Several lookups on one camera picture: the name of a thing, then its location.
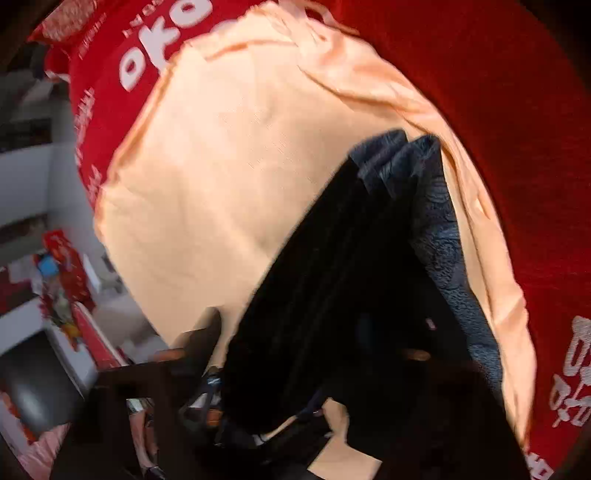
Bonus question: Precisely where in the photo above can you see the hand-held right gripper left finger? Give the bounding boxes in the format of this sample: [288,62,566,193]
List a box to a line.
[48,306,223,480]

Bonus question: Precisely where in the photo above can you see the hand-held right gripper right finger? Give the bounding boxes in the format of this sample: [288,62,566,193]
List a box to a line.
[346,346,533,480]

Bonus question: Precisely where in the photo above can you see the black pants with blue floral trim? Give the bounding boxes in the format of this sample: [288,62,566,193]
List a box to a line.
[221,129,505,446]

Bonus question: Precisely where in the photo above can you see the red and white box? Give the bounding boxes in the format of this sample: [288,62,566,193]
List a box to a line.
[0,295,127,398]

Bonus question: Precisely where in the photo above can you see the red paper decorations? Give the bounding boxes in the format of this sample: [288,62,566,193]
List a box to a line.
[38,229,99,326]

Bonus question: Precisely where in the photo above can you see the peach bed sheet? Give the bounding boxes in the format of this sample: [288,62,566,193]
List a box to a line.
[93,0,533,463]

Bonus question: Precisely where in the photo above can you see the red printed blanket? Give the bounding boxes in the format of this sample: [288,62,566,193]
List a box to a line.
[28,0,591,480]

